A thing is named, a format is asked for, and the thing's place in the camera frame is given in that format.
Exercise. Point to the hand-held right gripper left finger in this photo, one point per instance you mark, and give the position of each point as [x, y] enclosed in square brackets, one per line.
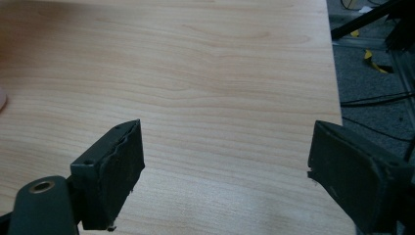
[107, 176]

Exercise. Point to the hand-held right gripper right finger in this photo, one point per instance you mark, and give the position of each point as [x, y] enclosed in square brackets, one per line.
[352, 176]

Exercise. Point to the black metal stand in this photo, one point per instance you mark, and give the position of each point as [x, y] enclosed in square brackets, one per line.
[375, 16]

